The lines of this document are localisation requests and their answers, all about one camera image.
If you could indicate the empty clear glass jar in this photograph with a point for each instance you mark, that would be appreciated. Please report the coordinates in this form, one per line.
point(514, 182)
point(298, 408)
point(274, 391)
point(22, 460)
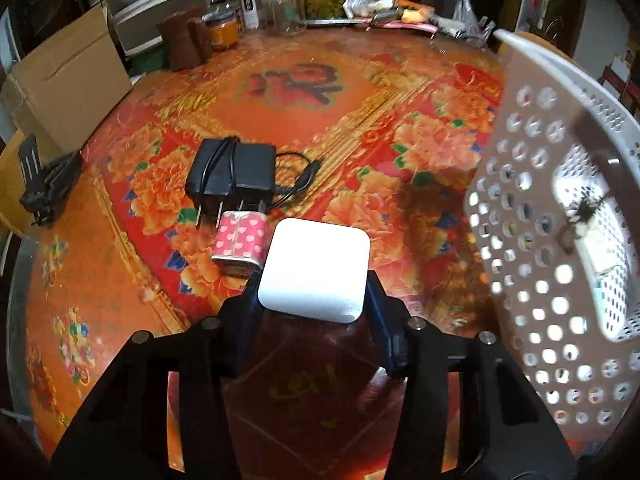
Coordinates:
point(288, 16)

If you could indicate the white perforated plastic basket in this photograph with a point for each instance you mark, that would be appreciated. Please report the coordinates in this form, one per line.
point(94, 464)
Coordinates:
point(554, 208)

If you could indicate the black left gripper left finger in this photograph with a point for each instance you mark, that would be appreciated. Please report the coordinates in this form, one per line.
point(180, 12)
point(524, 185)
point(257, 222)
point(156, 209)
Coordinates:
point(203, 357)

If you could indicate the brown ceramic cup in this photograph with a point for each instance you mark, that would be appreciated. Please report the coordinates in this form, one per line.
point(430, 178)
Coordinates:
point(187, 38)

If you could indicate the small jar orange contents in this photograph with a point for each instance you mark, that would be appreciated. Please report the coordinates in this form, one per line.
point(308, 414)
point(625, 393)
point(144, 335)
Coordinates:
point(223, 29)

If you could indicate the pink polka dot charger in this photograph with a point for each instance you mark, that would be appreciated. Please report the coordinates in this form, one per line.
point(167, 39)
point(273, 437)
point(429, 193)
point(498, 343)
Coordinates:
point(242, 240)

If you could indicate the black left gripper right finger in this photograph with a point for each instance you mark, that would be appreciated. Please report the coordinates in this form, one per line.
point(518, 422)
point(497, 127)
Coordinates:
point(413, 349)

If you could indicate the black power adapter with cable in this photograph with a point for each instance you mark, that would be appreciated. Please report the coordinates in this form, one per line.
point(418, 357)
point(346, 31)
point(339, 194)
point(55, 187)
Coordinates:
point(230, 175)

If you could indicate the white square power adapter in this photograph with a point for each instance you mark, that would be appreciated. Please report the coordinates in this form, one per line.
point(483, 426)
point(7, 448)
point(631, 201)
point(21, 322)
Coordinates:
point(316, 270)

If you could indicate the cardboard box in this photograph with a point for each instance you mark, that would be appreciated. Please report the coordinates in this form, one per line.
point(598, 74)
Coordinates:
point(66, 87)

